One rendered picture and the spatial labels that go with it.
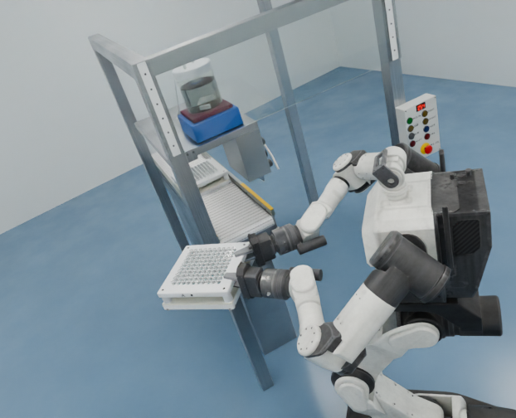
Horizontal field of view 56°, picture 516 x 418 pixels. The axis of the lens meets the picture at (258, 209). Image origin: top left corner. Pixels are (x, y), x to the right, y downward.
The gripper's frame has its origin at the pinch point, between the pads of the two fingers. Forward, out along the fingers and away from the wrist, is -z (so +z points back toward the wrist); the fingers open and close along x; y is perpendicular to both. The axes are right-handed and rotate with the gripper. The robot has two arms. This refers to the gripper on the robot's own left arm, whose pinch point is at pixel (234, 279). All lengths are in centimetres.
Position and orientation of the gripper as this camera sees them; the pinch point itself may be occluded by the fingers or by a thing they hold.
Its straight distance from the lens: 151.4
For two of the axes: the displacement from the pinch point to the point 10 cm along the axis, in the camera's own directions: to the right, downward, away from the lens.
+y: 3.9, -5.6, 7.3
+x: 2.4, 8.3, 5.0
